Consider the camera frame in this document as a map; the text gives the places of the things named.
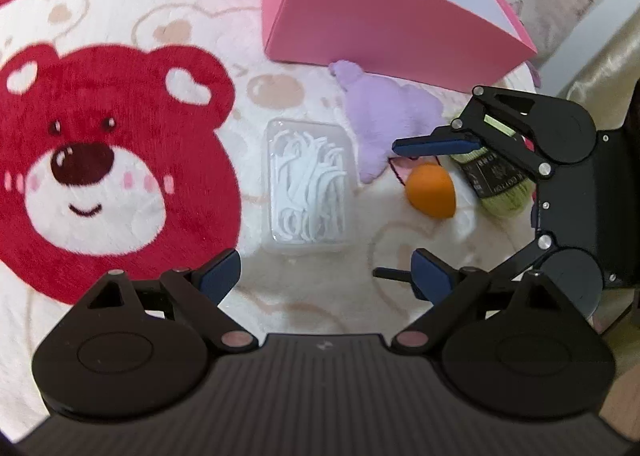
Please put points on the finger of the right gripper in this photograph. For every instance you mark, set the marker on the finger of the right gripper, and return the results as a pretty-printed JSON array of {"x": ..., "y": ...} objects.
[
  {"x": 428, "y": 272},
  {"x": 435, "y": 145}
]

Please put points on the purple plush toy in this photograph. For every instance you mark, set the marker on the purple plush toy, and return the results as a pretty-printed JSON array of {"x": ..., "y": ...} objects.
[{"x": 380, "y": 110}]

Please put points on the orange makeup sponge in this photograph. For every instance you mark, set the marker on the orange makeup sponge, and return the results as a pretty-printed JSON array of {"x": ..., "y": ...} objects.
[{"x": 430, "y": 190}]

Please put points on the green yarn ball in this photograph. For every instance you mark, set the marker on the green yarn ball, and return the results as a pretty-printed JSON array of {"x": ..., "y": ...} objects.
[{"x": 503, "y": 190}]

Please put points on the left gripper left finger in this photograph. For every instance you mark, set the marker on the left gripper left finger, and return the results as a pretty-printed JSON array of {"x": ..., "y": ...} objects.
[{"x": 131, "y": 348}]

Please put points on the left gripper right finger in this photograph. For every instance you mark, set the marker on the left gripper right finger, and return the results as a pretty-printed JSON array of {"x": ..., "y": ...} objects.
[{"x": 515, "y": 348}]

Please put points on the pink cardboard box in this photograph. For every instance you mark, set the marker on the pink cardboard box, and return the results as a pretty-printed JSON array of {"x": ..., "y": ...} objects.
[{"x": 455, "y": 44}]

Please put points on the clear box of floss picks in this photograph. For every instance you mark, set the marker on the clear box of floss picks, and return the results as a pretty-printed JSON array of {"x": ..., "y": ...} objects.
[{"x": 309, "y": 180}]

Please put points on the bear pattern fleece blanket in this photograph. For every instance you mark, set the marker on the bear pattern fleece blanket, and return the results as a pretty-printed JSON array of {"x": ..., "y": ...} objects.
[{"x": 133, "y": 137}]

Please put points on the pink heart pouch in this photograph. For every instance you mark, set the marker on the pink heart pouch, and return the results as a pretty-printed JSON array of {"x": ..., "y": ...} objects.
[{"x": 403, "y": 166}]

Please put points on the beige satin bed skirt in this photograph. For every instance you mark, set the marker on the beige satin bed skirt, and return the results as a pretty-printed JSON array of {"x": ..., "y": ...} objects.
[{"x": 604, "y": 87}]

